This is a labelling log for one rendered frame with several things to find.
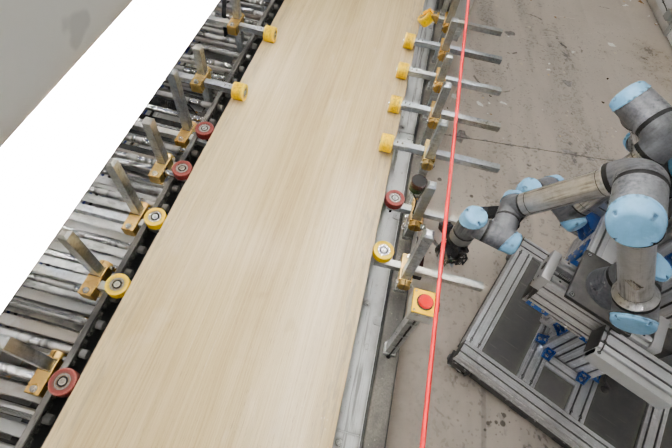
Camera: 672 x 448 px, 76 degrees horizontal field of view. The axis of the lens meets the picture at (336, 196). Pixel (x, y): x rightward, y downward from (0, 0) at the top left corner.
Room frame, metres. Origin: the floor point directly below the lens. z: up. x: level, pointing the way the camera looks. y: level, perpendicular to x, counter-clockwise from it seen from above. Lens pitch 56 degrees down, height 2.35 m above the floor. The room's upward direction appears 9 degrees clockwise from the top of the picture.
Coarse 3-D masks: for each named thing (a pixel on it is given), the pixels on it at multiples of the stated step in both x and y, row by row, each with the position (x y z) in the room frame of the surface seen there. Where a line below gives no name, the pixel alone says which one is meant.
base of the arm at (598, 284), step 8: (592, 272) 0.73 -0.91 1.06; (600, 272) 0.71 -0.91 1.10; (592, 280) 0.69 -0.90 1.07; (600, 280) 0.68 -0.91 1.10; (608, 280) 0.67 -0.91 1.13; (592, 288) 0.67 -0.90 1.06; (600, 288) 0.66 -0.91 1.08; (608, 288) 0.65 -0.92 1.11; (592, 296) 0.65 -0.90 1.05; (600, 296) 0.64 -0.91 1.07; (608, 296) 0.63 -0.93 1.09; (600, 304) 0.62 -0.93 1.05; (608, 304) 0.62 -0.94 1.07
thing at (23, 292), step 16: (256, 16) 2.31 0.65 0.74; (192, 64) 1.81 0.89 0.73; (208, 64) 1.82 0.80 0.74; (144, 144) 1.22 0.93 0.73; (64, 224) 0.74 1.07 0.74; (80, 224) 0.75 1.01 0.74; (128, 240) 0.72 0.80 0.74; (96, 256) 0.63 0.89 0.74; (112, 256) 0.64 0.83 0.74; (48, 304) 0.42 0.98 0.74; (64, 304) 0.43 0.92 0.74; (80, 304) 0.44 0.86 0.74; (0, 320) 0.34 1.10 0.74; (16, 320) 0.35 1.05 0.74; (32, 320) 0.35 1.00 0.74; (48, 336) 0.31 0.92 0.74; (64, 336) 0.32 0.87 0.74; (0, 384) 0.14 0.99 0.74; (16, 384) 0.15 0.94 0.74; (32, 400) 0.11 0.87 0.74; (0, 416) 0.05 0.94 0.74; (0, 432) 0.01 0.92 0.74; (16, 432) 0.02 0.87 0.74
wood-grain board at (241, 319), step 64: (320, 0) 2.33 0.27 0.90; (384, 0) 2.43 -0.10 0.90; (256, 64) 1.69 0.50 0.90; (320, 64) 1.77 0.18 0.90; (384, 64) 1.85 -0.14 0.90; (256, 128) 1.27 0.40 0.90; (320, 128) 1.34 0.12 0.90; (384, 128) 1.40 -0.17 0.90; (192, 192) 0.89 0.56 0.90; (256, 192) 0.94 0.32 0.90; (320, 192) 0.99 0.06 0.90; (384, 192) 1.04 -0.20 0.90; (192, 256) 0.62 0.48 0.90; (256, 256) 0.66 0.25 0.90; (320, 256) 0.70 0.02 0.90; (128, 320) 0.37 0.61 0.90; (192, 320) 0.40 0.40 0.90; (256, 320) 0.43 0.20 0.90; (320, 320) 0.47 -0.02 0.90; (128, 384) 0.18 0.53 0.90; (192, 384) 0.21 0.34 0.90; (256, 384) 0.24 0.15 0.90; (320, 384) 0.27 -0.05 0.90
